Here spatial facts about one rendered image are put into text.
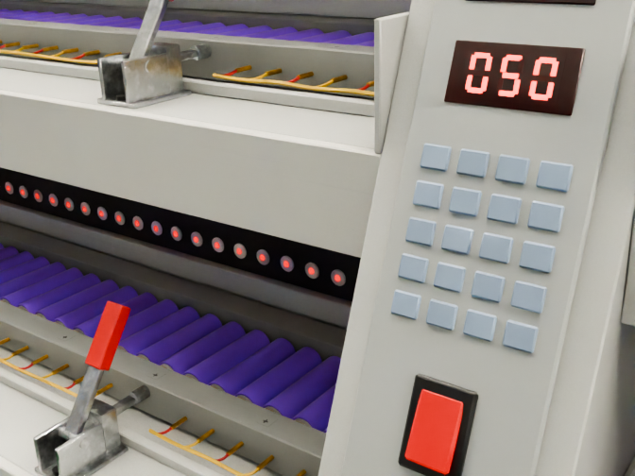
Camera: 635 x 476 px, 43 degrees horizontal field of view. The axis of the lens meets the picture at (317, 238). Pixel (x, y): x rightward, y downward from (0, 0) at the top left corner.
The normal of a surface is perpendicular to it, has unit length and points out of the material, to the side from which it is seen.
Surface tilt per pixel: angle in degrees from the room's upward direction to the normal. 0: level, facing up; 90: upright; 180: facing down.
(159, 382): 21
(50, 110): 111
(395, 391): 90
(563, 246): 90
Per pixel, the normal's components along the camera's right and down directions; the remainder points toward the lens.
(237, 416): -0.03, -0.93
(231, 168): -0.58, 0.32
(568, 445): -0.56, -0.04
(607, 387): 0.81, 0.20
